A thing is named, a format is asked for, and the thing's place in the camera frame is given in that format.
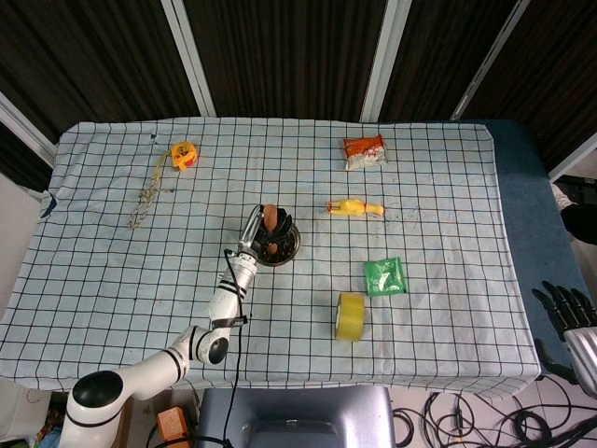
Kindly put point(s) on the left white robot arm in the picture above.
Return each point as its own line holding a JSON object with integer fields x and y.
{"x": 219, "y": 308}

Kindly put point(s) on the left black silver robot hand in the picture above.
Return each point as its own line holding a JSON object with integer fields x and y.
{"x": 249, "y": 231}

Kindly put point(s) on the white frame post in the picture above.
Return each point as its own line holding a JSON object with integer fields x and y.
{"x": 573, "y": 161}
{"x": 189, "y": 56}
{"x": 384, "y": 60}
{"x": 490, "y": 60}
{"x": 25, "y": 128}

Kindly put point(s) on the black fabric bundle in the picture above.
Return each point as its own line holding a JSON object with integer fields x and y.
{"x": 580, "y": 219}

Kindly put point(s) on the brown wooden stick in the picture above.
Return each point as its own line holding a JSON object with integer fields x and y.
{"x": 271, "y": 217}

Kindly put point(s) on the yellow tape measure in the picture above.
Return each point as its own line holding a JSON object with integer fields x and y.
{"x": 184, "y": 156}

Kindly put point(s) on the yellow packing tape roll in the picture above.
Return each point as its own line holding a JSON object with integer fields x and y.
{"x": 350, "y": 319}

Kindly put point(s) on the yellow rubber chicken toy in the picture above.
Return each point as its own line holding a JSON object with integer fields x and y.
{"x": 354, "y": 207}

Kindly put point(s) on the green foil packet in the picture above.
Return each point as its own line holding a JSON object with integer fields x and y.
{"x": 384, "y": 277}

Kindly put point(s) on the orange box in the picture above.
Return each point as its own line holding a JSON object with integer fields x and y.
{"x": 172, "y": 422}

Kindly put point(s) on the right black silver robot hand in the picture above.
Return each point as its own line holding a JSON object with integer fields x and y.
{"x": 583, "y": 345}

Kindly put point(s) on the white black checkered tablecloth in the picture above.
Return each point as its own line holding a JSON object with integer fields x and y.
{"x": 116, "y": 280}

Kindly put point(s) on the grey robot torso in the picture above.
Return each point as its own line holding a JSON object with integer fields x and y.
{"x": 298, "y": 415}

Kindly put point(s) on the orange white snack bag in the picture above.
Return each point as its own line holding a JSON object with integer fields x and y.
{"x": 366, "y": 151}

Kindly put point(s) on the stainless steel bowl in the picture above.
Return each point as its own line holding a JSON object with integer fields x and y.
{"x": 295, "y": 242}

